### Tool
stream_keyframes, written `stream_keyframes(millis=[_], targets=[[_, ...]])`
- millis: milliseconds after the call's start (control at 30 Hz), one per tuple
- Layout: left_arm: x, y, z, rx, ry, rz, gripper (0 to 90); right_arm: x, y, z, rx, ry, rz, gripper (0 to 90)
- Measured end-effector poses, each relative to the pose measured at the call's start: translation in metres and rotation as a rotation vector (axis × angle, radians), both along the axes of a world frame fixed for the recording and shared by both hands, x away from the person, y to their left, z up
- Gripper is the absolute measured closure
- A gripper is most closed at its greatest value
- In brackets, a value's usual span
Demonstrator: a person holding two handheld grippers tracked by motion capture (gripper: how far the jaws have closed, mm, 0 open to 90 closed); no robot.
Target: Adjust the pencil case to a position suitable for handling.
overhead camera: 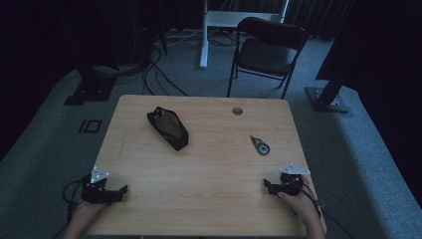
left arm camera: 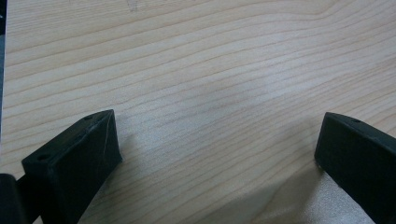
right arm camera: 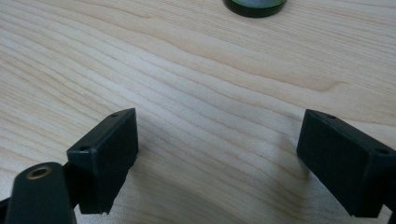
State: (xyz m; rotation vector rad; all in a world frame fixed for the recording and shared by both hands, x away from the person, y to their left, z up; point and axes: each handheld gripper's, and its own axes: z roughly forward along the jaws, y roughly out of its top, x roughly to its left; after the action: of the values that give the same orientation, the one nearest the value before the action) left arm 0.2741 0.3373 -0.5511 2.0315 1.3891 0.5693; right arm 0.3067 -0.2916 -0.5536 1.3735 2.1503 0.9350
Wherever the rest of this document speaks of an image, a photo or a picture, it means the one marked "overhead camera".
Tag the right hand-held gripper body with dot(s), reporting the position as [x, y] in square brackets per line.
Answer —
[289, 182]

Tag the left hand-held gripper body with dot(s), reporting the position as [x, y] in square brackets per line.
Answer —
[96, 191]

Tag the black mesh pencil case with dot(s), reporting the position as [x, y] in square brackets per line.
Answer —
[168, 127]

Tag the person's right hand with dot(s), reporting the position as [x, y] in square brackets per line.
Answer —
[300, 202]

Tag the person's left hand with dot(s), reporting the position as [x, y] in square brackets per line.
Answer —
[84, 212]

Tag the black stand base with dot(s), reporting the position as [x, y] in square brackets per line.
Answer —
[91, 88]
[326, 99]

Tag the black folding chair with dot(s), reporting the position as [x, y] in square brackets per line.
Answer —
[267, 56]

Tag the white metal desk frame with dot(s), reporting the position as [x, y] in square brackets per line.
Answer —
[229, 23]

